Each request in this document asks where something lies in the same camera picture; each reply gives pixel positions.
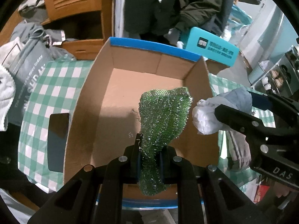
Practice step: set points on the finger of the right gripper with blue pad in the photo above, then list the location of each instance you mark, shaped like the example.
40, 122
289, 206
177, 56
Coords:
275, 103
239, 121

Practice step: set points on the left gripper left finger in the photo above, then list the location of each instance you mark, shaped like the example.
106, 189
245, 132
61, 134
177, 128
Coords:
133, 163

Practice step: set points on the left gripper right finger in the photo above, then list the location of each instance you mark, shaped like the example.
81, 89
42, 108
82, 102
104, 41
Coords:
169, 168

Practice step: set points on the grey fleece cloth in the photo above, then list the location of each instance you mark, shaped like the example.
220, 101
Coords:
239, 157

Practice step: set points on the grey-white garment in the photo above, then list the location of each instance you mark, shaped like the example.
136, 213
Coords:
213, 114

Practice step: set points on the green sparkly mesh cloth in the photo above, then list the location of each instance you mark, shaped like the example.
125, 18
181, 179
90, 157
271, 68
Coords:
161, 135

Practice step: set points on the person's right hand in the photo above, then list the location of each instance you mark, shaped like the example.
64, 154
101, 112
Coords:
281, 190

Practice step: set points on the shoe rack with shoes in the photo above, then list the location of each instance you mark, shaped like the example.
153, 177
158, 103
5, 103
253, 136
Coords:
282, 77

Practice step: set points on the light blue bin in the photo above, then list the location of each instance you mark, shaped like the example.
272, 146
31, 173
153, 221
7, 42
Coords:
258, 71

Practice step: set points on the blue cardboard box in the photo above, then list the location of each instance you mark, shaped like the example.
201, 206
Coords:
133, 87

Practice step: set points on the brown cardboard box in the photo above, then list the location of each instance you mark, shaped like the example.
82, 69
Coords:
215, 67

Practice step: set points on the teal shoe box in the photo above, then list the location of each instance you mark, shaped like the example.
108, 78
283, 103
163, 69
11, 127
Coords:
210, 46

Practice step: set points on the blue clear plastic bag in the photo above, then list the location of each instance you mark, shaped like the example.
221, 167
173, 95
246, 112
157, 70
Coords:
238, 23

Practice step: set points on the green checkered tablecloth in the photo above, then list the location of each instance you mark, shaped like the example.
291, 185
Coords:
56, 91

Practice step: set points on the dark green hanging jacket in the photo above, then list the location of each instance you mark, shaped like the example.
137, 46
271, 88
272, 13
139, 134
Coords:
195, 13

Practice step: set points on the grey printed tote bag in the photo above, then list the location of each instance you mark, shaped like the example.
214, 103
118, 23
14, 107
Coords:
26, 68

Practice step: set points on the black hanging coat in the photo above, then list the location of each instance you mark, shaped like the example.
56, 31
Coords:
150, 16

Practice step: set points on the grey hoodie pile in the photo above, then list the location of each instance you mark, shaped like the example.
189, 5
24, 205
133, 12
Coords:
50, 39

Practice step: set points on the wooden louvered wardrobe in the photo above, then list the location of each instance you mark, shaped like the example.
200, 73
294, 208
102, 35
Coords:
87, 22

